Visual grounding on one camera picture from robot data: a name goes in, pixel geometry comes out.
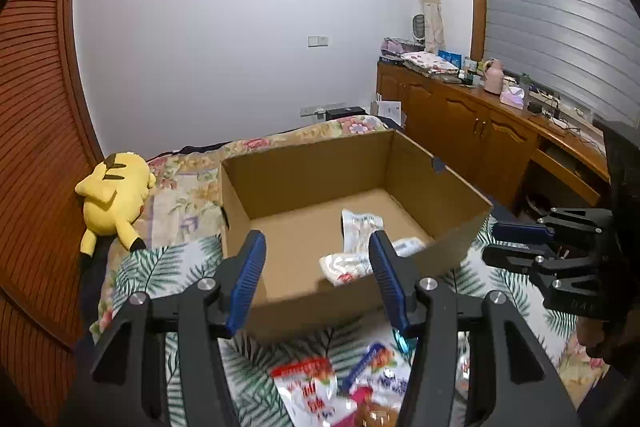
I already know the purple folded cloth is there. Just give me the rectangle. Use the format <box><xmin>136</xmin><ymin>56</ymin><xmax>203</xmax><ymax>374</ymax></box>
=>
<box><xmin>382</xmin><ymin>38</ymin><xmax>421</xmax><ymax>58</ymax></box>

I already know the black box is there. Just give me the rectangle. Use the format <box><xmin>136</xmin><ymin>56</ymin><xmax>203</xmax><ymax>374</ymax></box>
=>
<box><xmin>325</xmin><ymin>106</ymin><xmax>368</xmax><ymax>122</ymax></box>

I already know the slatted wooden wardrobe door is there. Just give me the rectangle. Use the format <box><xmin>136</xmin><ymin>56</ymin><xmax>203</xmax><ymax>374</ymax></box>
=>
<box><xmin>0</xmin><ymin>0</ymin><xmax>106</xmax><ymax>408</ymax></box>

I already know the person's right hand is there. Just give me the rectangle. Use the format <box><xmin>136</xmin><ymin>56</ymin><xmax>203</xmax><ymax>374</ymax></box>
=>
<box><xmin>575</xmin><ymin>317</ymin><xmax>618</xmax><ymax>365</ymax></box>

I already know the white flat snack packet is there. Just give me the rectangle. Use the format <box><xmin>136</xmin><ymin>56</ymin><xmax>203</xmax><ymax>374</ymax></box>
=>
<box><xmin>392</xmin><ymin>237</ymin><xmax>435</xmax><ymax>258</ymax></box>

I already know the wooden cabinet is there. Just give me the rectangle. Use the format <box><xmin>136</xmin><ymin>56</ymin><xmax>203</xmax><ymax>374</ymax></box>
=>
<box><xmin>376</xmin><ymin>61</ymin><xmax>611</xmax><ymax>212</ymax></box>

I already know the white crumpled snack packet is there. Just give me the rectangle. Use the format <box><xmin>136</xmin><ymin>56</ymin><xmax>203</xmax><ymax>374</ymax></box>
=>
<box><xmin>341</xmin><ymin>208</ymin><xmax>385</xmax><ymax>255</ymax></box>

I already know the white blue-edged snack packet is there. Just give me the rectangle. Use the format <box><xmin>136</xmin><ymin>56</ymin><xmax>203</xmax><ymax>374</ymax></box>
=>
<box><xmin>340</xmin><ymin>341</ymin><xmax>418</xmax><ymax>408</ymax></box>

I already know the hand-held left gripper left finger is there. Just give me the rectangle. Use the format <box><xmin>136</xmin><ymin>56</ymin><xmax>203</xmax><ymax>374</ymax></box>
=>
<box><xmin>60</xmin><ymin>229</ymin><xmax>268</xmax><ymax>427</ymax></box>

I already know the brown cardboard box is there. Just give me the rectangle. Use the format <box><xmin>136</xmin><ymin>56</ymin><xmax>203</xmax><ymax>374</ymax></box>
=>
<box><xmin>219</xmin><ymin>129</ymin><xmax>495</xmax><ymax>345</ymax></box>

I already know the white red-label snack packet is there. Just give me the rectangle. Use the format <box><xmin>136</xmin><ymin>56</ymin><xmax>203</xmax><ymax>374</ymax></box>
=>
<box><xmin>319</xmin><ymin>252</ymin><xmax>376</xmax><ymax>289</ymax></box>

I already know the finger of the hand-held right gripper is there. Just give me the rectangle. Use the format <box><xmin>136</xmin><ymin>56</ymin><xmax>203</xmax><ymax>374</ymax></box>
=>
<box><xmin>491</xmin><ymin>207</ymin><xmax>613</xmax><ymax>248</ymax></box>
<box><xmin>482</xmin><ymin>243</ymin><xmax>608</xmax><ymax>295</ymax></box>

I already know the brown snack packet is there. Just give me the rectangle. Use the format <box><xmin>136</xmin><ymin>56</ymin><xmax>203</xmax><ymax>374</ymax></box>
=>
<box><xmin>350</xmin><ymin>384</ymin><xmax>403</xmax><ymax>427</ymax></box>

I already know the floral folded cloth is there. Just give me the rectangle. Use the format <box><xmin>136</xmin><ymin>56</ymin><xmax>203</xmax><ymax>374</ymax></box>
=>
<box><xmin>402</xmin><ymin>51</ymin><xmax>458</xmax><ymax>78</ymax></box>

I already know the pink kettle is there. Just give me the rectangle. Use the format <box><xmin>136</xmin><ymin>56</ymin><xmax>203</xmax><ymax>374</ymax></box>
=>
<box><xmin>482</xmin><ymin>58</ymin><xmax>505</xmax><ymax>95</ymax></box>

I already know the floral bed sheet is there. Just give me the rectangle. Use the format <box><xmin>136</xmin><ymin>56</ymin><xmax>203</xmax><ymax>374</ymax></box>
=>
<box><xmin>90</xmin><ymin>116</ymin><xmax>388</xmax><ymax>343</ymax></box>

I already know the white box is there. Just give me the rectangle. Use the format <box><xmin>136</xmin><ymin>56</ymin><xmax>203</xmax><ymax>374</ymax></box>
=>
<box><xmin>370</xmin><ymin>94</ymin><xmax>402</xmax><ymax>124</ymax></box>

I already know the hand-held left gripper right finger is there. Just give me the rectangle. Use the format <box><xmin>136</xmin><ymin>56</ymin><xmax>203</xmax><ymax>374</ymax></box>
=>
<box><xmin>367</xmin><ymin>229</ymin><xmax>583</xmax><ymax>427</ymax></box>

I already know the leaf print blanket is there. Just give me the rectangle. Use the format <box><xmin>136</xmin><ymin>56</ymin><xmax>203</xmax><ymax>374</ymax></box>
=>
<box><xmin>100</xmin><ymin>214</ymin><xmax>616</xmax><ymax>427</ymax></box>

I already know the grey window blind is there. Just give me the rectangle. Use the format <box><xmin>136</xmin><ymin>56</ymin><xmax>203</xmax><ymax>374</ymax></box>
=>
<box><xmin>477</xmin><ymin>0</ymin><xmax>640</xmax><ymax>128</ymax></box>

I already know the yellow plush toy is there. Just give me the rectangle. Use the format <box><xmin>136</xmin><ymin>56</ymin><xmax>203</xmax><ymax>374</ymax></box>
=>
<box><xmin>75</xmin><ymin>151</ymin><xmax>157</xmax><ymax>257</ymax></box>

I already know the clear red-print snack packet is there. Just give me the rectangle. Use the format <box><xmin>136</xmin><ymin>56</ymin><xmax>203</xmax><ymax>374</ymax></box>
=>
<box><xmin>271</xmin><ymin>357</ymin><xmax>351</xmax><ymax>427</ymax></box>

